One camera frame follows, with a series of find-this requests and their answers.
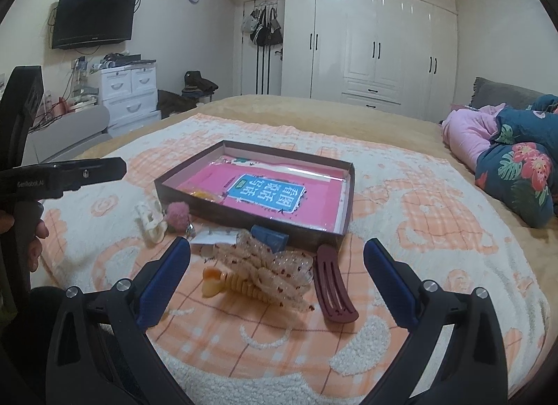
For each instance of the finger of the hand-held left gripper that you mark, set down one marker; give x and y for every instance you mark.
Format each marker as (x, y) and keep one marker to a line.
(93, 171)

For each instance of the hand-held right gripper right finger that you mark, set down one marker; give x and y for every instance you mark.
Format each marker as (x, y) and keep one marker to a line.
(391, 286)

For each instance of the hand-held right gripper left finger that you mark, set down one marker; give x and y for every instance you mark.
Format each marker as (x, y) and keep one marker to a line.
(162, 285)

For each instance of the maroon hair clip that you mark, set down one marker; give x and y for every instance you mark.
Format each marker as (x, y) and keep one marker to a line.
(333, 283)

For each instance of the white hair clip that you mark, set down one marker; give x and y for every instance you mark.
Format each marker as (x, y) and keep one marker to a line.
(150, 222)

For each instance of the orange hair clip lace bow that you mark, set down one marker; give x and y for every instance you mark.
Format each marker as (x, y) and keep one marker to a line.
(270, 274)

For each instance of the dark cardboard box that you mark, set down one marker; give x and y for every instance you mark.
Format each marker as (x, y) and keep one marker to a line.
(261, 230)

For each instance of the small blue box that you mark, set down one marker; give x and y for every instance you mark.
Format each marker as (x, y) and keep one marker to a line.
(270, 239)

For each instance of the person's left hand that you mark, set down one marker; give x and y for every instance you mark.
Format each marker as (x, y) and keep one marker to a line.
(40, 230)

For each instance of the cluttered side shelf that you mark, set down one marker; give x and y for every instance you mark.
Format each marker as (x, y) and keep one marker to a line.
(78, 91)

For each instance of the white paper card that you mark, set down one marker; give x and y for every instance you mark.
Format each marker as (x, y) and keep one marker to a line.
(213, 237)

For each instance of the peach checked blanket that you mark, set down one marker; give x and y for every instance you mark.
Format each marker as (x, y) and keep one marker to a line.
(436, 230)

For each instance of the white drawer cabinet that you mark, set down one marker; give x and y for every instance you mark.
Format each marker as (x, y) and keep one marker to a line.
(130, 95)

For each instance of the yellow hair accessory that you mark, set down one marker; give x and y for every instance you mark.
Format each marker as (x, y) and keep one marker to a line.
(205, 194)

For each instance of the dark bag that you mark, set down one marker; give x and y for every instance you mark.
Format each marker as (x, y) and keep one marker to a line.
(174, 104)

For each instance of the pile of dark clothes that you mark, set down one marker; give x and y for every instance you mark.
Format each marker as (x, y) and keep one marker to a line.
(200, 82)

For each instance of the pink book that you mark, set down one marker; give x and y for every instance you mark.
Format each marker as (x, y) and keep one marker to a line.
(270, 195)

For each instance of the pink quilt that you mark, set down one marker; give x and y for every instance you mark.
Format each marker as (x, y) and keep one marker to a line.
(466, 134)

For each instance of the white door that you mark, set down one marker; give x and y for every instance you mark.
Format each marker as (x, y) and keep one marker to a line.
(261, 69)

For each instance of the bed with tan sheet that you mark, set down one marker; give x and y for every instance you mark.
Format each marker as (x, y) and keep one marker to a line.
(305, 108)

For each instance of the hanging bags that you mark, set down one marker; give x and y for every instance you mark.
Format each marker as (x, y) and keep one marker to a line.
(261, 28)

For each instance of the grey pillow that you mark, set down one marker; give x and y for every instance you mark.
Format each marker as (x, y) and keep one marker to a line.
(501, 93)

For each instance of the white wardrobe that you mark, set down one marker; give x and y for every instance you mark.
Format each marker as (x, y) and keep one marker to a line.
(370, 38)

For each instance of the black wall television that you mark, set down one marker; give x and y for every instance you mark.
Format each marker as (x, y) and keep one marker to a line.
(93, 17)

